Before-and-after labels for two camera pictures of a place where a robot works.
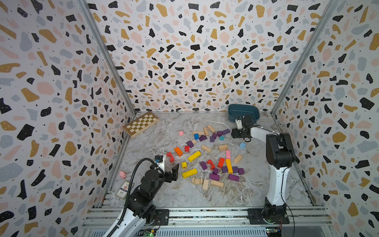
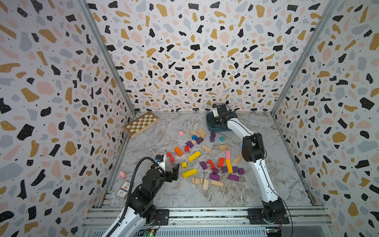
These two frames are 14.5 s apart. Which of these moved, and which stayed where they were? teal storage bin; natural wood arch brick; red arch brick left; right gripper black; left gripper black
Moved: right gripper black; teal storage bin
Stayed: left gripper black; natural wood arch brick; red arch brick left
